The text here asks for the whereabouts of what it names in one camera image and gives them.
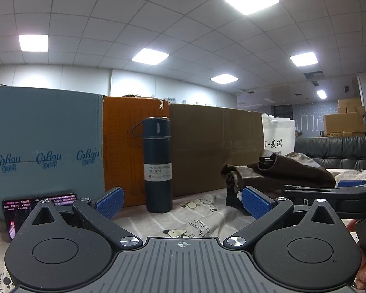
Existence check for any black leather sofa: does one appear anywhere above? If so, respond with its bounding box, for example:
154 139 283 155
294 135 366 173

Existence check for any black smartphone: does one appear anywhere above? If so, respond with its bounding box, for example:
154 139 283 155
2 193 77 241

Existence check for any dark brown garment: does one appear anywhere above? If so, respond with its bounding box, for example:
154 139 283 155
221 150 336 207

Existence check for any dark blue vacuum bottle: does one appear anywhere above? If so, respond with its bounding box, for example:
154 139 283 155
132 117 173 213

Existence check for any white bag with black print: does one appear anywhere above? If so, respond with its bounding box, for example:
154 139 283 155
261 114 295 158

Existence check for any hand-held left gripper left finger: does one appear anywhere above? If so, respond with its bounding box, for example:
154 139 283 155
18 186 143 250

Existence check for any orange cardboard box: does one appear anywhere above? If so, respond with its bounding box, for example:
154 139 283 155
102 96 171 209

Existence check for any small stacked cardboard box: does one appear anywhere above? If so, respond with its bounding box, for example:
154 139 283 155
338 98 363 115

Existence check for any blue cardboard box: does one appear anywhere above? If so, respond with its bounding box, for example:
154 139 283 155
0 86 106 220

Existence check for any cartoon printed bed sheet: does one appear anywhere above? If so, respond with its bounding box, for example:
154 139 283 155
0 186 366 293

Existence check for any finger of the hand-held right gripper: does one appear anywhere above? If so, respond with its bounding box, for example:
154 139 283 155
284 185 366 220
337 179 366 189

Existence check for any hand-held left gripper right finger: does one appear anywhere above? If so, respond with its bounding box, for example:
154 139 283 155
223 185 349 248

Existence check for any large stacked cardboard box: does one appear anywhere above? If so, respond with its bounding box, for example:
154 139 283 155
323 112 366 135

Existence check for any brown cardboard box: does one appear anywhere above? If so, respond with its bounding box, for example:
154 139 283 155
169 103 264 198

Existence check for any person's right hand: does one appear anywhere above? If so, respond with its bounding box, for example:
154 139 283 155
346 220 366 290

